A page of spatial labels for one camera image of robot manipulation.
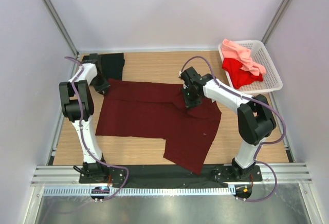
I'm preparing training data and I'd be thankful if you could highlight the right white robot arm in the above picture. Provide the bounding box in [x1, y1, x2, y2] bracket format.
[179, 67, 276, 181]

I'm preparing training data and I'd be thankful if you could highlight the aluminium frame post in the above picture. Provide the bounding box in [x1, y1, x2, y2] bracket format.
[261, 0, 292, 45]
[42, 0, 79, 56]

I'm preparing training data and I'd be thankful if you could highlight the left aluminium frame post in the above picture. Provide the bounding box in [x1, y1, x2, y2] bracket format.
[42, 0, 79, 56]

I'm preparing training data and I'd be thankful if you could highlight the white slotted cable duct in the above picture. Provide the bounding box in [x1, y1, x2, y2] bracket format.
[43, 185, 235, 197]

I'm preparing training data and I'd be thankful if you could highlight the folded black t shirt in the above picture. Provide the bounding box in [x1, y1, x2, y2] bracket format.
[100, 53, 125, 80]

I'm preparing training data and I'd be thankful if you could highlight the dark red t shirt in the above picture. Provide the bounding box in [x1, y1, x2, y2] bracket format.
[96, 79, 222, 175]

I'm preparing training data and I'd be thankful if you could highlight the white plastic basket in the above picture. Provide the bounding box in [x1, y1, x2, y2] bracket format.
[218, 40, 283, 95]

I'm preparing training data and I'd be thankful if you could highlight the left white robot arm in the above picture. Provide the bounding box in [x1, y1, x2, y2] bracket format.
[59, 53, 110, 183]

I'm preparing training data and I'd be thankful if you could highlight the pink t shirt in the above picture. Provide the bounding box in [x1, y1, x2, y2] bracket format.
[221, 39, 266, 76]

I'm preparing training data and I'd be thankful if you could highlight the bright red t shirt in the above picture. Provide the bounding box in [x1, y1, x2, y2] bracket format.
[222, 58, 263, 89]

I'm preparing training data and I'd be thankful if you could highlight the aluminium front rail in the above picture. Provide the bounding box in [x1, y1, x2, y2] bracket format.
[31, 163, 312, 185]

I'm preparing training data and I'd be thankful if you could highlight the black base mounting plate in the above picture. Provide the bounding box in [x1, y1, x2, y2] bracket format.
[73, 164, 263, 189]

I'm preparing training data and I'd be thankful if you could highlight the right aluminium frame post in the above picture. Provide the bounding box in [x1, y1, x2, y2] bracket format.
[261, 0, 292, 45]

